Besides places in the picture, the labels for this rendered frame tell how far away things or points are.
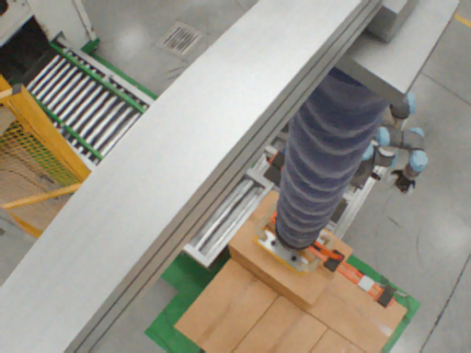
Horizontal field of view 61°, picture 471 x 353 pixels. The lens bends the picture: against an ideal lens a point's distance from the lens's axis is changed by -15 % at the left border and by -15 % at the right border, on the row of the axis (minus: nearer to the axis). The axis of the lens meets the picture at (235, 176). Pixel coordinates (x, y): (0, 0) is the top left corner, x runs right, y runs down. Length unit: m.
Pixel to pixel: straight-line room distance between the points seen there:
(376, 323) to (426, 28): 2.42
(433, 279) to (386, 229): 0.61
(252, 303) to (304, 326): 0.37
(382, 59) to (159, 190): 0.45
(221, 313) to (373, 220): 1.50
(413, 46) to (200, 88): 0.43
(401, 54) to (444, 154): 3.42
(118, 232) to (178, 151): 0.10
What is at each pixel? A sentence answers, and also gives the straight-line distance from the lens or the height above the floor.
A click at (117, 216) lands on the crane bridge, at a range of 0.44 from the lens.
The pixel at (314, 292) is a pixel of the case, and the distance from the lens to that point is 2.55.
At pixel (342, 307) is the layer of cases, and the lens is 2.97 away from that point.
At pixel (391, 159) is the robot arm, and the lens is 2.51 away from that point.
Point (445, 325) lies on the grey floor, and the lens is 3.80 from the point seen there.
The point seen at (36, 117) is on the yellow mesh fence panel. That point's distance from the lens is 2.04.
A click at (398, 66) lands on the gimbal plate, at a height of 2.87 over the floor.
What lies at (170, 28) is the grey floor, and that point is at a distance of 4.60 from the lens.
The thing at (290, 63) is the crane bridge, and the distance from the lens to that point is 0.50.
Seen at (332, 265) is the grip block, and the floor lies 1.20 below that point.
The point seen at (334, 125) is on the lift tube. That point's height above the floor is 2.57.
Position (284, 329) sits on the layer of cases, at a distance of 2.92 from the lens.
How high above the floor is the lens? 3.45
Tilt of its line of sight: 69 degrees down
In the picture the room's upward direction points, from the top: 6 degrees counter-clockwise
